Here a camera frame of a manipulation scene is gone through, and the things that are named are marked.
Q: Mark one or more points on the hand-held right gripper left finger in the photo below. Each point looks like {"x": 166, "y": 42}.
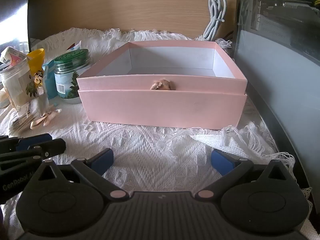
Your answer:
{"x": 102, "y": 163}

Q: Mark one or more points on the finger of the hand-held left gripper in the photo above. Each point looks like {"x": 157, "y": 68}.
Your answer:
{"x": 35, "y": 140}
{"x": 50, "y": 148}

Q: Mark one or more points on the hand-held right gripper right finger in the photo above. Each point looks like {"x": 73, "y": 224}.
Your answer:
{"x": 222, "y": 163}

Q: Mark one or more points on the clear tissue stack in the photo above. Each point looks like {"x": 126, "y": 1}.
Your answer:
{"x": 22, "y": 120}

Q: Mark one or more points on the yellow packet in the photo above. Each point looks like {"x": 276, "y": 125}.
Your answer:
{"x": 36, "y": 65}

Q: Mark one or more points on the pink cardboard box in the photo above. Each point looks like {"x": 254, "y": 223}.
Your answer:
{"x": 160, "y": 107}

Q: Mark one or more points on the white tissue pack pink print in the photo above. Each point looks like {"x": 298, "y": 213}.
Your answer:
{"x": 12, "y": 56}

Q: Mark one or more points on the white knitted cloth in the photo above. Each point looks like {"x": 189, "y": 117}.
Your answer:
{"x": 150, "y": 150}

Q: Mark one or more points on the pale round object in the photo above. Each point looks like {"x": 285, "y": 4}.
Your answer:
{"x": 3, "y": 100}

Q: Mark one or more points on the clear jar beige lid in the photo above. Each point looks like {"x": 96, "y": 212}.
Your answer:
{"x": 17, "y": 85}

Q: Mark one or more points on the green lid glass jar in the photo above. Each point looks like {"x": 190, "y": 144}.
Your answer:
{"x": 70, "y": 80}

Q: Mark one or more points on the white packet blue red edge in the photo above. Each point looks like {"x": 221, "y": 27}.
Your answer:
{"x": 75, "y": 47}

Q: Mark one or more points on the glass panel computer case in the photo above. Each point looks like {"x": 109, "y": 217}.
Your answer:
{"x": 275, "y": 55}

